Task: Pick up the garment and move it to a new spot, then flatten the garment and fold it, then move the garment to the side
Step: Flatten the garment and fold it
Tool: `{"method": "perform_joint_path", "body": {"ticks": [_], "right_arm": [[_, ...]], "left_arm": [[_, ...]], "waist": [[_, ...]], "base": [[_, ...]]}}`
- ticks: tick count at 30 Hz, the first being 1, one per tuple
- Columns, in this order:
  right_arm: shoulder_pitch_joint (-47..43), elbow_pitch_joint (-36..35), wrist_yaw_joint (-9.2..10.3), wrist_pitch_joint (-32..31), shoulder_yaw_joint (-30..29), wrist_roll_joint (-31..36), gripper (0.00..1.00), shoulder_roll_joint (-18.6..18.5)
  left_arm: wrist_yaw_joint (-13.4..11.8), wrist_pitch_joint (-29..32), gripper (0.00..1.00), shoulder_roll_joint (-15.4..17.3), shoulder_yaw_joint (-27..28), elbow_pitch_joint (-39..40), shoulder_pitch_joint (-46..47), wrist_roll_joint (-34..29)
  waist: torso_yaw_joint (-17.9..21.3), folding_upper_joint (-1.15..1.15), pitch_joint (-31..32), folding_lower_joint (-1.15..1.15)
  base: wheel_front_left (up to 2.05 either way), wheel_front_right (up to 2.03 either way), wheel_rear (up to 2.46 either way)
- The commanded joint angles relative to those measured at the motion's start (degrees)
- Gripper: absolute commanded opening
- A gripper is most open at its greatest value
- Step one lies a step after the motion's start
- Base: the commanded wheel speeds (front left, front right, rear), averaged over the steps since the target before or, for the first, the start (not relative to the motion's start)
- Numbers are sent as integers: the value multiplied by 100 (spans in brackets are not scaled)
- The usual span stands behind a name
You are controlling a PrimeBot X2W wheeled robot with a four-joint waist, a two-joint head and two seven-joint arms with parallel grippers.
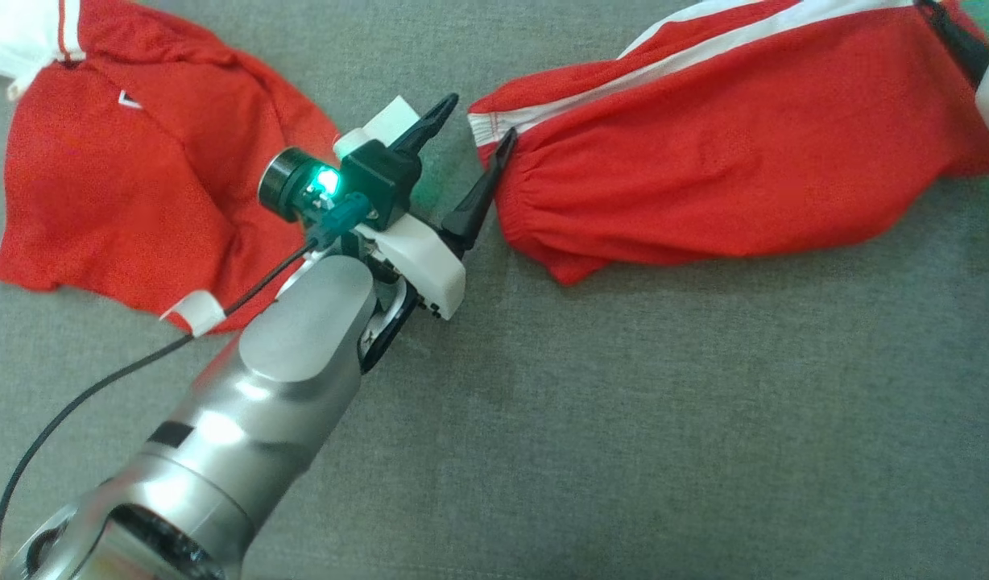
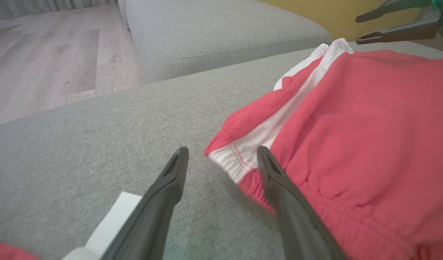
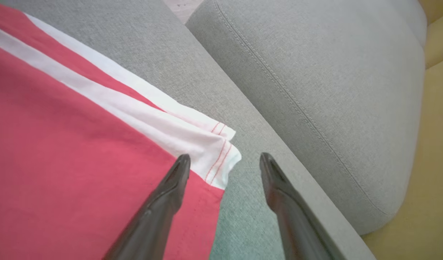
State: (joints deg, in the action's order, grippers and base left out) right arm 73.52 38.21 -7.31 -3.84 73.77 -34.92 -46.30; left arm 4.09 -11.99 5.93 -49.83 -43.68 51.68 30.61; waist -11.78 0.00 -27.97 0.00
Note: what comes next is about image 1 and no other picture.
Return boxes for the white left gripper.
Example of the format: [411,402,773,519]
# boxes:
[259,93,518,375]

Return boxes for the red white-striped shorts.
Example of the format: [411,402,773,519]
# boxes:
[468,0,989,287]

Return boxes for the red Bulls 23 jersey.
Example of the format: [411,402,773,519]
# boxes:
[0,0,342,335]

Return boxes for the grey sofa seat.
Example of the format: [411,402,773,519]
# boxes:
[0,0,989,580]

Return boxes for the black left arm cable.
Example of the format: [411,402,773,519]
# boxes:
[0,193,374,580]

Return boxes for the white cable label tape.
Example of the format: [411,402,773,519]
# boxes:
[160,290,226,338]

